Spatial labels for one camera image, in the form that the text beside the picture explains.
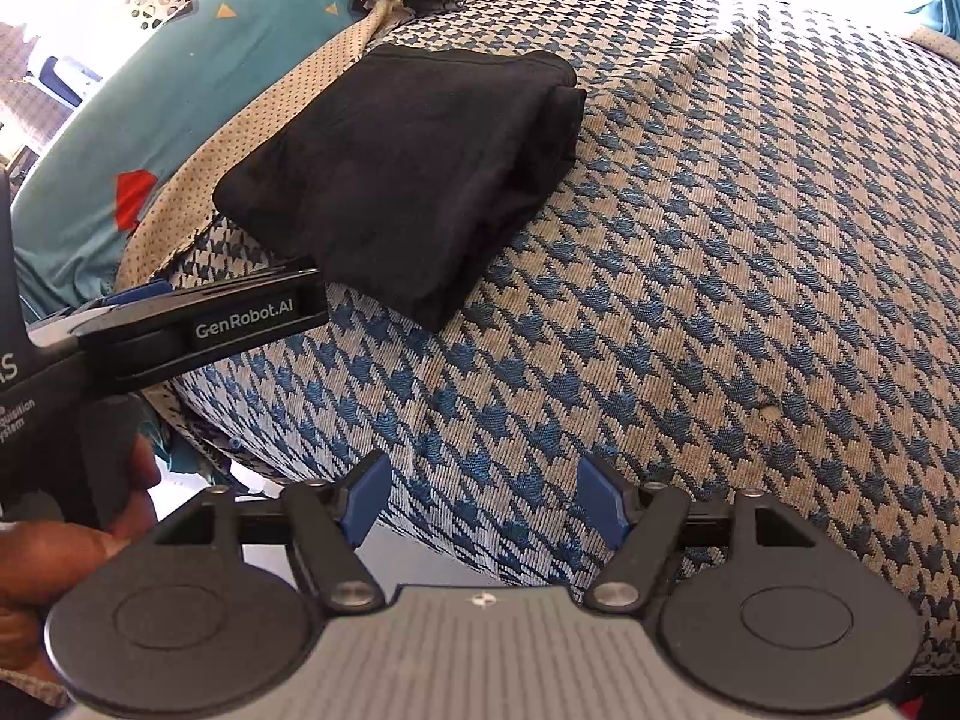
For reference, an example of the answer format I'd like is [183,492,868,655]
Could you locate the black garment with white stripes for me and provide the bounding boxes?
[213,44,586,333]

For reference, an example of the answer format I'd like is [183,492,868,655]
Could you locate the person's left hand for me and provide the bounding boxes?
[2,436,161,681]

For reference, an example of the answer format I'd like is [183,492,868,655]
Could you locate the houndstooth blue beige mattress cover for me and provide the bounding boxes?
[117,0,958,674]

